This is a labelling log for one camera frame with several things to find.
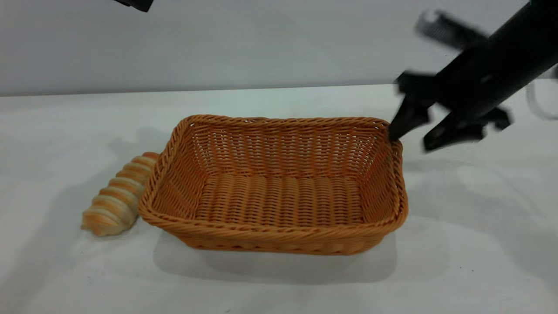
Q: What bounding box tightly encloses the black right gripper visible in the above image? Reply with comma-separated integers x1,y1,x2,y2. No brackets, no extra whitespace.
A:
387,41,526,153

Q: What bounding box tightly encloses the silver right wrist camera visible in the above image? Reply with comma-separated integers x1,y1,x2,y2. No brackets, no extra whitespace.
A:
414,10,491,51

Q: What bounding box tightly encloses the ridged bread roll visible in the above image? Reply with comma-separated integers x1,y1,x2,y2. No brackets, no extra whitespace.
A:
81,151,160,237

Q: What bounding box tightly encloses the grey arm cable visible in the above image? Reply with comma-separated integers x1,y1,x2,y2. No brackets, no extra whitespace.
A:
525,65,558,121

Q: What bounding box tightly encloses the orange wicker basket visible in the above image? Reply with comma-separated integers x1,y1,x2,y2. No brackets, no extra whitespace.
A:
138,114,409,256

